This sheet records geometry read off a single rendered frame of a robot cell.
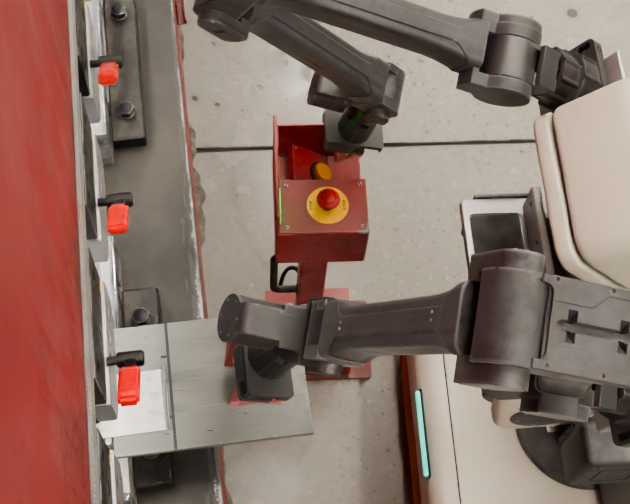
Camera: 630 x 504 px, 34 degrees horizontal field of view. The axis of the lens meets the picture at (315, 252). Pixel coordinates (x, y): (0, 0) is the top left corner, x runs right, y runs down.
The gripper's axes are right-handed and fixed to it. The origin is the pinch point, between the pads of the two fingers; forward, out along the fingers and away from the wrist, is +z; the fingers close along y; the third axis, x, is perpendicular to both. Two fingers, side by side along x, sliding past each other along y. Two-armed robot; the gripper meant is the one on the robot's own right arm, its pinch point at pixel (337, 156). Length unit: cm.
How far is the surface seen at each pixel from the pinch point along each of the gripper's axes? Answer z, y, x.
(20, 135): -79, 53, 53
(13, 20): -80, 54, 44
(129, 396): -44, 40, 61
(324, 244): 5.3, 1.5, 14.7
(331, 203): -2.1, 2.3, 10.7
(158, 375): -14, 32, 47
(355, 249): 6.2, -4.4, 14.7
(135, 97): -3.7, 35.9, -4.4
